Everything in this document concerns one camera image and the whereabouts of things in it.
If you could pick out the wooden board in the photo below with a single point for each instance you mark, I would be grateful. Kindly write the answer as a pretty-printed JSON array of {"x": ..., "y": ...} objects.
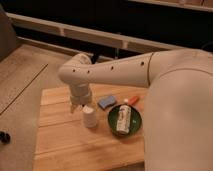
[{"x": 65, "y": 144}]

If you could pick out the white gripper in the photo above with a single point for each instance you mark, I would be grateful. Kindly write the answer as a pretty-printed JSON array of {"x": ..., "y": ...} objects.
[{"x": 80, "y": 100}]

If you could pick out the orange marker pen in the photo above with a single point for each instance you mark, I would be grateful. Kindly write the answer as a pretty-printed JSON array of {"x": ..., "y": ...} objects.
[{"x": 132, "y": 100}]

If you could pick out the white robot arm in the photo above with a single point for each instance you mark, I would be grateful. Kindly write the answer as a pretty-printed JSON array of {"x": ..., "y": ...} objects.
[{"x": 178, "y": 108}]

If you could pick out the green bowl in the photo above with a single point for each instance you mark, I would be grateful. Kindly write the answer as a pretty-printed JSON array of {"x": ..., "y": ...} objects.
[{"x": 135, "y": 121}]

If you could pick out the white ceramic cup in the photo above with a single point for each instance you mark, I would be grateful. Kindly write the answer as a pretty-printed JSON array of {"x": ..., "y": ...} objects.
[{"x": 89, "y": 116}]

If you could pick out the black caster wheel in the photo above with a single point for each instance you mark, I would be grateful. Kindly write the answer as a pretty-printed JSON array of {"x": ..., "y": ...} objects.
[{"x": 4, "y": 137}]

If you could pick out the blue eraser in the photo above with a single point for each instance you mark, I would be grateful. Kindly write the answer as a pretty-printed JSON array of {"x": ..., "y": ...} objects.
[{"x": 107, "y": 101}]

